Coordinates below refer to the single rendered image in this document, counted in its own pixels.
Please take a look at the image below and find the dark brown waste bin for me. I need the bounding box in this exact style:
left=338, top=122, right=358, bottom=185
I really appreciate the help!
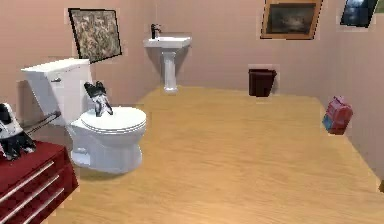
left=248, top=68, right=278, bottom=98

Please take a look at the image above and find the white toilet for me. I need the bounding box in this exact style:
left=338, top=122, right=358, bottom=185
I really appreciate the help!
left=20, top=58, right=148, bottom=175

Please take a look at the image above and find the black faucet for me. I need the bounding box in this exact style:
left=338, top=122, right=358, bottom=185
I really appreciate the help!
left=150, top=23, right=163, bottom=40

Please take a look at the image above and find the black and white figurine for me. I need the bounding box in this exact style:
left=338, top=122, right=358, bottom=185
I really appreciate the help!
left=83, top=80, right=114, bottom=118
left=0, top=102, right=37, bottom=162

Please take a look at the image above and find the black framed patterned picture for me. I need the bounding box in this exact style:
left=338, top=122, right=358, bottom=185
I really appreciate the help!
left=67, top=7, right=123, bottom=65

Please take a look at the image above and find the wooden framed dark painting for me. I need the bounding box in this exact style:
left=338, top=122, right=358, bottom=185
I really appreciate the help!
left=260, top=0, right=324, bottom=41

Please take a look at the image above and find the red and blue backpack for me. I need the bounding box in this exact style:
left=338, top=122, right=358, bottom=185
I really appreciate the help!
left=321, top=96, right=354, bottom=136

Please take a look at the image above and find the red chest of drawers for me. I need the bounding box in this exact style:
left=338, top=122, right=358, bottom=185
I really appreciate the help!
left=0, top=140, right=80, bottom=224

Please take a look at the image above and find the white pedestal sink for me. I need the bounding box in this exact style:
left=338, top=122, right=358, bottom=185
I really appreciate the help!
left=143, top=35, right=193, bottom=94

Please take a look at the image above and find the grey toilet brush handle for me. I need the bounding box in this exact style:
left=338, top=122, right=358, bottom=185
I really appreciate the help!
left=23, top=110, right=62, bottom=135

